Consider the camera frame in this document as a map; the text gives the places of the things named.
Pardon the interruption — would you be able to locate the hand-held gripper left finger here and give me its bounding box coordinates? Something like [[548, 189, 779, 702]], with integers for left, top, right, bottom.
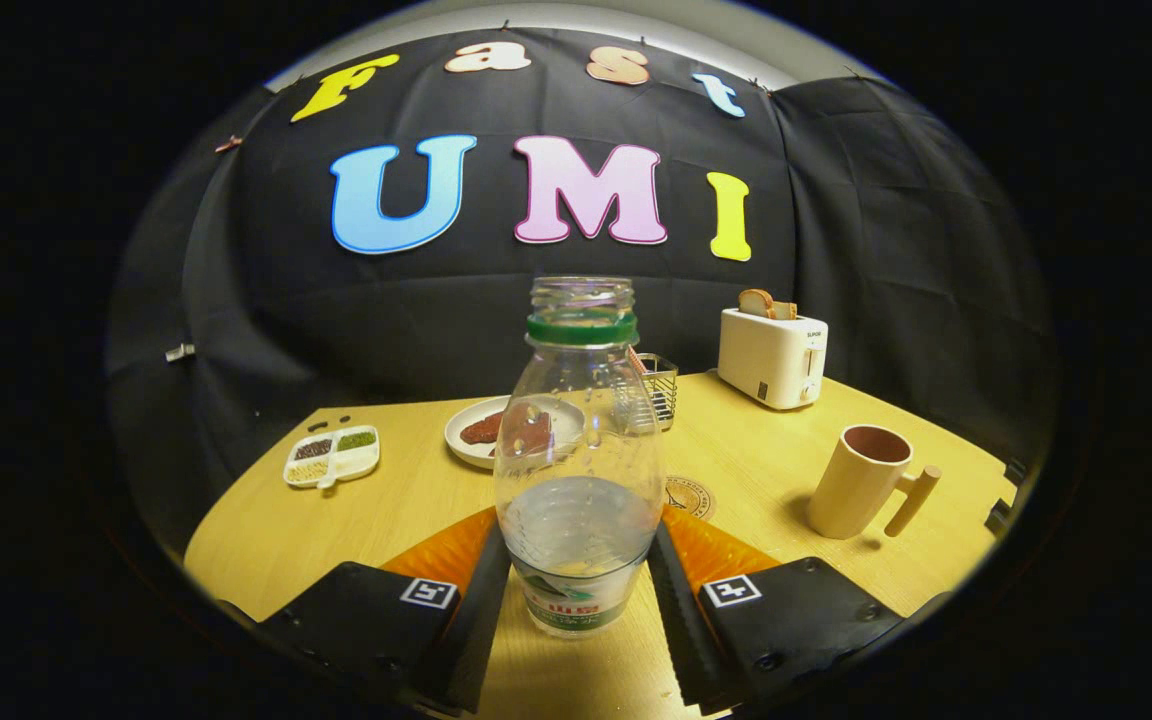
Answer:
[[258, 505, 514, 715]]

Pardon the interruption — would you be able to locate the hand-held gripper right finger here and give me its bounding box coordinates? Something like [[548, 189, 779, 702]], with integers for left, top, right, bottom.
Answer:
[[646, 503, 907, 715]]

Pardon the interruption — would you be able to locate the round wooden coaster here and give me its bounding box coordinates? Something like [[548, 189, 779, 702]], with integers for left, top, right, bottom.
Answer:
[[663, 474, 716, 521]]

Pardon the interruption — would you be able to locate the clear plastic juice bottle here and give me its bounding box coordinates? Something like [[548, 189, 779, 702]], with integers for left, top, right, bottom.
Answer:
[[493, 277, 667, 639]]

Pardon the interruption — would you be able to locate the beige cup with wooden handle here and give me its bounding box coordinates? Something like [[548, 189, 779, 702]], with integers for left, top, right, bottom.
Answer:
[[805, 424, 943, 541]]

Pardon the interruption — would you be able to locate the wooden table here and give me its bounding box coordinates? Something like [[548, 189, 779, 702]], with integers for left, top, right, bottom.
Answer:
[[183, 372, 1019, 719]]

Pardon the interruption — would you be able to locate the white round plate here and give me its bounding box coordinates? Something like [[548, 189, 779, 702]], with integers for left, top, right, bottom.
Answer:
[[444, 394, 587, 471]]

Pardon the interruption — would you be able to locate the brown meat patty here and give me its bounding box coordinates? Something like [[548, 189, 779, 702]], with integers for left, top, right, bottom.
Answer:
[[488, 404, 555, 459], [460, 410, 509, 446]]

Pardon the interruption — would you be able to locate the white divided condiment dish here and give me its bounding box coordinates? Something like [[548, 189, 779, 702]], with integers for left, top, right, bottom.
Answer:
[[283, 425, 381, 491]]

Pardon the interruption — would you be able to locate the white toaster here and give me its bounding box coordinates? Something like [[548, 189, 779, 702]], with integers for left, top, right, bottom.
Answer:
[[717, 307, 829, 411]]

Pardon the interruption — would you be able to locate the wire basket holder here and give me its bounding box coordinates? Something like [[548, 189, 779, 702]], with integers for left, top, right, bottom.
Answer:
[[626, 352, 679, 433]]

